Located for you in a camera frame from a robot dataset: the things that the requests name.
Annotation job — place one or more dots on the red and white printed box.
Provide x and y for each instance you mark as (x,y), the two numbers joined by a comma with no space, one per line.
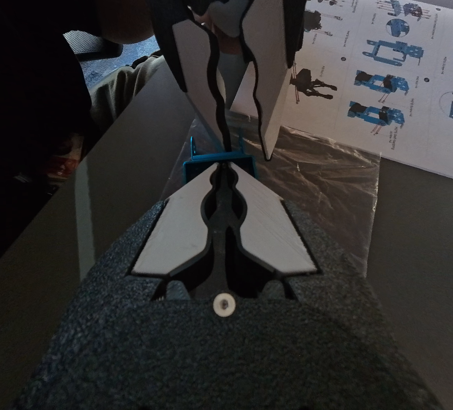
(63,169)

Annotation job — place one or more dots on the person's leg in khaki trousers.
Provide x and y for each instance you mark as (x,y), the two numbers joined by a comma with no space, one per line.
(116,91)

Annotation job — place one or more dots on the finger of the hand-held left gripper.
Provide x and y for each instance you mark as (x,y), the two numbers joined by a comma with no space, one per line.
(193,62)
(272,62)

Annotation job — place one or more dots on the person's left hand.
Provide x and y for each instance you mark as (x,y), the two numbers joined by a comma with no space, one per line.
(228,45)

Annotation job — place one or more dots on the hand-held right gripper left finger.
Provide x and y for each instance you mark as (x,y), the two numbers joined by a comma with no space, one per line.
(170,240)

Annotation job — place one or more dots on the short blue metal U bracket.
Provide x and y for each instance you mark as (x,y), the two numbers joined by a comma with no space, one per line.
(193,149)

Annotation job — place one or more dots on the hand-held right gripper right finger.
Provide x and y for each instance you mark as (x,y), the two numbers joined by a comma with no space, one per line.
(272,240)

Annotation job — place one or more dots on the black mesh chair seat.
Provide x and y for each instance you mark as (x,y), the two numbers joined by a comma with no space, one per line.
(92,47)

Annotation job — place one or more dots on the long blue metal U bracket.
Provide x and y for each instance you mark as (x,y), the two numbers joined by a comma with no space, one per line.
(249,167)

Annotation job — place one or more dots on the dark grey desk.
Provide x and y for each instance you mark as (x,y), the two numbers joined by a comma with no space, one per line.
(124,169)

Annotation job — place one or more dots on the clear plastic bag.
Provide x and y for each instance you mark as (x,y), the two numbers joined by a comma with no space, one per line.
(318,176)

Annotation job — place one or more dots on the white assembly instruction sheet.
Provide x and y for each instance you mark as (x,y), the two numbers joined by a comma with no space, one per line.
(318,112)

